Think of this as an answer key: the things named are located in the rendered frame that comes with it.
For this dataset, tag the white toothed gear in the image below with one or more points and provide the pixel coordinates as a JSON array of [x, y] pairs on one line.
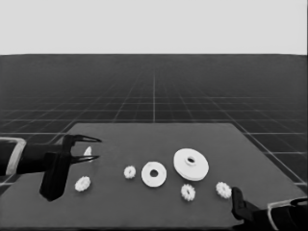
[[79, 184], [184, 192], [126, 172], [220, 189]]

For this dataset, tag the large thick white disc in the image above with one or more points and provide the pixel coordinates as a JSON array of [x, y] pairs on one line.
[[184, 166]]

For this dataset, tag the white round carrier with pins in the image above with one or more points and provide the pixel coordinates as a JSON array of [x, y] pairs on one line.
[[146, 174]]

